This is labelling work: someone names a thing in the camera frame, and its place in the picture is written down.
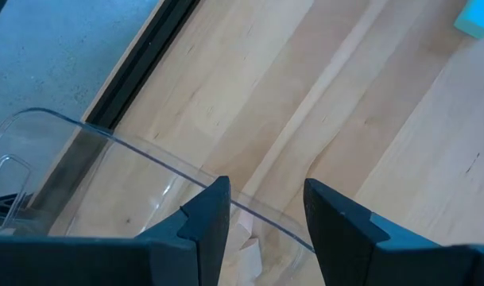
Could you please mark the light green rectangular block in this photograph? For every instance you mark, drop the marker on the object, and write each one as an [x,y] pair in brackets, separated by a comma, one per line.
[478,18]

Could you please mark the black aluminium table frame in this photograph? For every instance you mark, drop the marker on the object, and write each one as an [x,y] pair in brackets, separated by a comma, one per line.
[142,59]

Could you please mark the plain wooden block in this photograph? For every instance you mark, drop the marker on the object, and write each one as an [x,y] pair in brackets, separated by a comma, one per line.
[249,264]
[241,236]

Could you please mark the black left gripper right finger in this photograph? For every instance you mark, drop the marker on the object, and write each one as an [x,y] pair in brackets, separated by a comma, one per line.
[345,238]

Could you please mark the clear plastic bin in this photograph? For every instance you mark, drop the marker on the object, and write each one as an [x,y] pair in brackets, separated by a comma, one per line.
[106,178]

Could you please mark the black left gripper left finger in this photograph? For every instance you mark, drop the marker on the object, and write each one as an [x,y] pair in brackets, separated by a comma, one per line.
[202,238]

